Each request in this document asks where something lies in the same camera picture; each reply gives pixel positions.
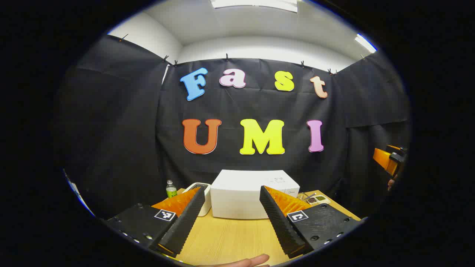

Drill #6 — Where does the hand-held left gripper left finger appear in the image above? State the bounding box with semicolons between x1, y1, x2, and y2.
105;187;206;257

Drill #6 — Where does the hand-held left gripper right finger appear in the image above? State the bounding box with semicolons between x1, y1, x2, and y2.
259;185;364;259

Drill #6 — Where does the white microwave oven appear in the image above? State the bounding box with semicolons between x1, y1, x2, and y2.
210;169;300;220

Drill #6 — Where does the white toaster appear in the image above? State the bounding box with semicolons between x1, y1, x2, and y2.
184;182;212;217

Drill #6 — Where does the ceiling light panel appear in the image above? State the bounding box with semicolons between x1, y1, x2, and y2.
354;33;377;53
210;0;298;13

